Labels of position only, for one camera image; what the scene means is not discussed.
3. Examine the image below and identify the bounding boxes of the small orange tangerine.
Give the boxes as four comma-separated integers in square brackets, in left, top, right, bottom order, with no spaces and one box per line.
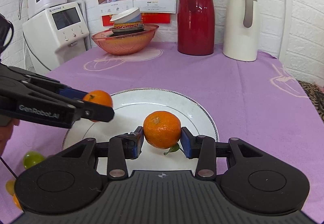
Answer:
[82,90,113,122]

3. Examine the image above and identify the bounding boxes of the stacked bowls and cups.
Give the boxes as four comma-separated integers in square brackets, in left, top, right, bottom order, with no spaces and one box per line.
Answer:
[110,7,144,37]

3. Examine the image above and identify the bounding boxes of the red paper sign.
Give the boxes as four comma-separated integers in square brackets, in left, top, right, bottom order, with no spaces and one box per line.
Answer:
[102,12,171,27]

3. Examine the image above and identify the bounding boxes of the small orange kumquat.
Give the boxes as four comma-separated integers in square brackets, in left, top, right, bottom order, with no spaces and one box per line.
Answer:
[13,194,22,210]

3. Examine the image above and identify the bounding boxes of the person's hand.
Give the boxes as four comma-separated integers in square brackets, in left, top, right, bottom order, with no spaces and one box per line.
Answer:
[0,119,20,155]

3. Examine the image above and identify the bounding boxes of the white water dispenser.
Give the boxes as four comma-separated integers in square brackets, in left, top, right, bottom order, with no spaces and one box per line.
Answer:
[22,0,91,75]

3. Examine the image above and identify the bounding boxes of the red yellow small fruit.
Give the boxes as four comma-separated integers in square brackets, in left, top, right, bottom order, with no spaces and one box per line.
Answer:
[5,180,15,196]

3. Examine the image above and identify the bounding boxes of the white round plate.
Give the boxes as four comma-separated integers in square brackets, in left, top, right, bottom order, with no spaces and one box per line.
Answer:
[62,89,219,173]

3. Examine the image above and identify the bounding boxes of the orange tangerine with leaf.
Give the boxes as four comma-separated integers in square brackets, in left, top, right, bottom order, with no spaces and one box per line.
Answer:
[143,111,181,155]

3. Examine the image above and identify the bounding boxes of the purple tablecloth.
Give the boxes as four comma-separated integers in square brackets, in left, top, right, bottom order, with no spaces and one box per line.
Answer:
[0,42,324,224]

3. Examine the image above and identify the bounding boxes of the white thermos jug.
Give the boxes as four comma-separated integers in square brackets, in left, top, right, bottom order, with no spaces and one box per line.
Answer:
[223,0,261,62]

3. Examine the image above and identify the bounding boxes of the red thermos jug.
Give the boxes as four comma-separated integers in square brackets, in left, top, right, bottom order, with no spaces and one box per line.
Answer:
[177,0,215,56]

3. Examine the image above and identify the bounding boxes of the orange glass bowl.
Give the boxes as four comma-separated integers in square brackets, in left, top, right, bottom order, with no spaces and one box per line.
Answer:
[91,24,159,56]

